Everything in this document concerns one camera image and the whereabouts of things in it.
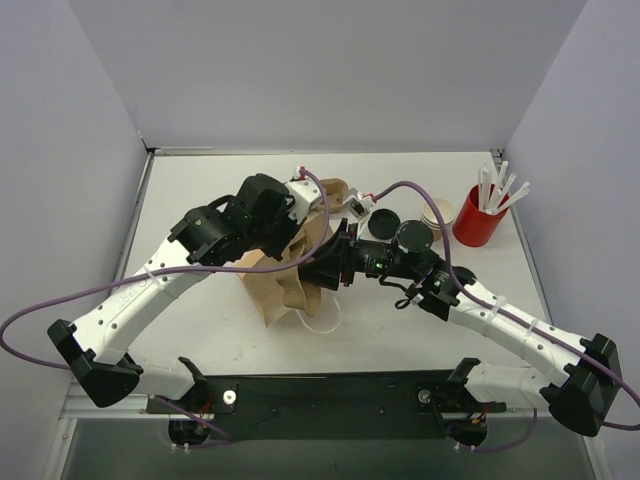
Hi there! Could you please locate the black plastic lid stack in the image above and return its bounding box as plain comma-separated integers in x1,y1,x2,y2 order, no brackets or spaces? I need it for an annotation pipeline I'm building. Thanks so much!
367,209,400,241

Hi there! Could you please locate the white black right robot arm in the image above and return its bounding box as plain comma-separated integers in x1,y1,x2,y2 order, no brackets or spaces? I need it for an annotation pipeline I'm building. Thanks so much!
300,220,621,437

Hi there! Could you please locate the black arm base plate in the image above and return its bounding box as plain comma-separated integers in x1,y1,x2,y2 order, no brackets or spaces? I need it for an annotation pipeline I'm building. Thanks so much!
146,369,506,444

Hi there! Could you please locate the brown paper cup stack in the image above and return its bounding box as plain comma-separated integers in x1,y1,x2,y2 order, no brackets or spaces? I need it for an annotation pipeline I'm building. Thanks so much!
420,197,457,241

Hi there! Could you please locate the red ribbed straw cup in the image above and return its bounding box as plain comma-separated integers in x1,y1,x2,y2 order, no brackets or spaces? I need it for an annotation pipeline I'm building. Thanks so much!
452,185,508,248

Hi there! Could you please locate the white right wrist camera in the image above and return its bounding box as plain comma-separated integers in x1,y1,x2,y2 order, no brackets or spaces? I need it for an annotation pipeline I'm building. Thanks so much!
343,188,376,224

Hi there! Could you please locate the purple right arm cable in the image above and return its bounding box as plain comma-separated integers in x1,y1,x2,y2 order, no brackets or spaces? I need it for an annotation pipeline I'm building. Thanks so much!
372,180,640,454

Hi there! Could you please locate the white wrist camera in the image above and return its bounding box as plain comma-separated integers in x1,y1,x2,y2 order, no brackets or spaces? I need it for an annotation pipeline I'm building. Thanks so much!
343,188,376,224
284,166,322,224

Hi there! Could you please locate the brown paper takeout bag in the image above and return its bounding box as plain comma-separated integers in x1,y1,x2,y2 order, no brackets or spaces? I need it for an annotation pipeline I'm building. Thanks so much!
235,213,342,334

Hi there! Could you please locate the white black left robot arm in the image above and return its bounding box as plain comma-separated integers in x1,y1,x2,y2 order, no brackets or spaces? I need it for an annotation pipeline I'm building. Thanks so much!
47,169,328,412

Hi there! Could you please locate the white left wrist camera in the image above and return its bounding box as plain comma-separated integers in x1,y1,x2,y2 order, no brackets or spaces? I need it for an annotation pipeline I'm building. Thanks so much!
284,166,322,224

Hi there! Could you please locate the aluminium front rail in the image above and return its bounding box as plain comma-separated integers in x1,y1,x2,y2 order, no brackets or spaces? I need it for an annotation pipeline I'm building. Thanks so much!
59,379,151,420

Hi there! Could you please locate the brown pulp cup carrier stack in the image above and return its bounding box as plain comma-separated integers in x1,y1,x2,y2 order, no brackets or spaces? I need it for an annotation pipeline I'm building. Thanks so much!
321,178,349,214

